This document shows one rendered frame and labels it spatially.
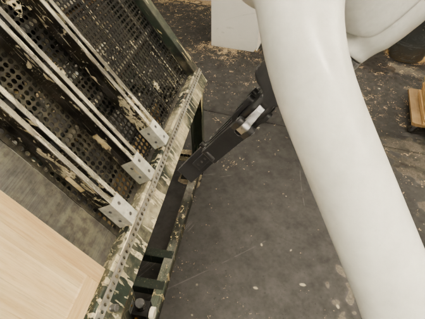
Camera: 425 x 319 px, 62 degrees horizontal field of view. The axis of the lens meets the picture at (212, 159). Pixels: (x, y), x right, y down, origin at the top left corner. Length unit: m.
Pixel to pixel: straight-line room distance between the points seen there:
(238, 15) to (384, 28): 4.07
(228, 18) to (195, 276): 3.10
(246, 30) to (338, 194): 4.26
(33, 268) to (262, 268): 1.50
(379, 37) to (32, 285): 1.09
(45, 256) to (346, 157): 1.10
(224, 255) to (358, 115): 2.19
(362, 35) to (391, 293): 0.24
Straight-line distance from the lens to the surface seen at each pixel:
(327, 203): 0.26
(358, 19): 0.38
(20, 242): 1.21
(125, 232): 1.43
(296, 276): 2.38
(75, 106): 1.43
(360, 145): 0.24
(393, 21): 0.40
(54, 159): 1.30
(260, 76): 0.44
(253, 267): 2.36
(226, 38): 4.60
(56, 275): 1.26
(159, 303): 2.07
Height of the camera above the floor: 2.04
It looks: 44 degrees down
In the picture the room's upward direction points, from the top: straight up
